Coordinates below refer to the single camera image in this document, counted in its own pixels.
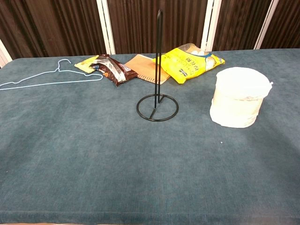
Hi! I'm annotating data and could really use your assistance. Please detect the yellow green snack packet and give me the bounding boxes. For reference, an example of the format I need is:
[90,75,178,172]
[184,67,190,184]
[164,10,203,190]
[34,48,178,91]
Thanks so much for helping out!
[74,55,100,73]

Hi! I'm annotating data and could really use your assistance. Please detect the yellow marshmallow bag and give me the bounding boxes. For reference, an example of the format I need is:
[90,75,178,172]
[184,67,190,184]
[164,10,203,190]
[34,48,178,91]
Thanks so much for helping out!
[152,43,225,84]

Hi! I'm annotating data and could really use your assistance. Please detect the white screen frame post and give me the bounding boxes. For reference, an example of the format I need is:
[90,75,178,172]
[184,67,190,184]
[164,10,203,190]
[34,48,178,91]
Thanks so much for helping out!
[96,0,116,56]
[0,39,13,68]
[254,0,281,50]
[201,0,222,52]

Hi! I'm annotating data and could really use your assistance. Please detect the brown spiral notebook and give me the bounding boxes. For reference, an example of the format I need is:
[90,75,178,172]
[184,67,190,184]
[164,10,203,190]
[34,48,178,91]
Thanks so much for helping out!
[123,54,171,85]

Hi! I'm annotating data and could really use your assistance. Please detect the black ring stand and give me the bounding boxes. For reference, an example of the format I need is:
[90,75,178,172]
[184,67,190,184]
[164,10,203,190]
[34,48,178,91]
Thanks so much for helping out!
[136,8,180,122]

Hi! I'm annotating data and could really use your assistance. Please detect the light blue wire hanger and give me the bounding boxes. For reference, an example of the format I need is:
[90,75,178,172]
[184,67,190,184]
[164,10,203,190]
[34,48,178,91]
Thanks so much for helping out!
[0,59,104,91]

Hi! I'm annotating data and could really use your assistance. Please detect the dark brown pleated screen panel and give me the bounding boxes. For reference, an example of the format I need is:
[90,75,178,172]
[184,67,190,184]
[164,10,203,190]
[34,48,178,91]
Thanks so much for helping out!
[212,0,274,52]
[106,0,209,55]
[0,0,111,59]
[260,0,300,49]

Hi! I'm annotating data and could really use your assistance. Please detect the white paper towel roll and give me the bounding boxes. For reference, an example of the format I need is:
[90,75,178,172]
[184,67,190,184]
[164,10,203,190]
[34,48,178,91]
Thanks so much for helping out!
[209,67,274,129]

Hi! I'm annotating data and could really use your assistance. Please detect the teal table cloth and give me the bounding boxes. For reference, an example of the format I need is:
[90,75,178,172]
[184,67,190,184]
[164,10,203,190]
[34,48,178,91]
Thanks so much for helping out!
[0,48,300,225]

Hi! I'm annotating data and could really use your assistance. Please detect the brown snack bag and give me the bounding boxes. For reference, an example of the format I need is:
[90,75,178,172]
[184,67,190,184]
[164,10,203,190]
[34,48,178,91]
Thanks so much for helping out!
[90,54,138,87]

